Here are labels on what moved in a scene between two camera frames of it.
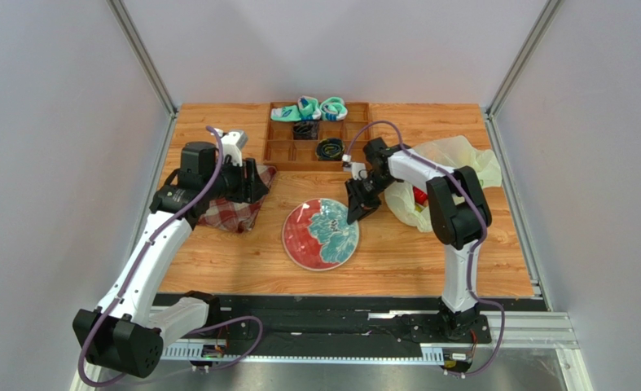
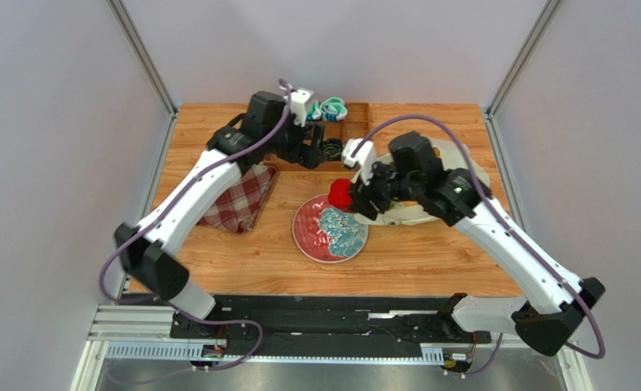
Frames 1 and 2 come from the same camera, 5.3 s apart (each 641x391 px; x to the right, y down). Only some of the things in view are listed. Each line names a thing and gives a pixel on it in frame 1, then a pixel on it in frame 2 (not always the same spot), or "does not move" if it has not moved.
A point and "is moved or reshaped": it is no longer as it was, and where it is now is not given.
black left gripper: x=251 y=190 -> x=309 y=156
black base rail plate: x=344 y=320 does not move
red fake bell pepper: x=420 y=196 is moved or reshaped
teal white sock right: x=333 y=109 does not move
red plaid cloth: x=237 y=217 does not move
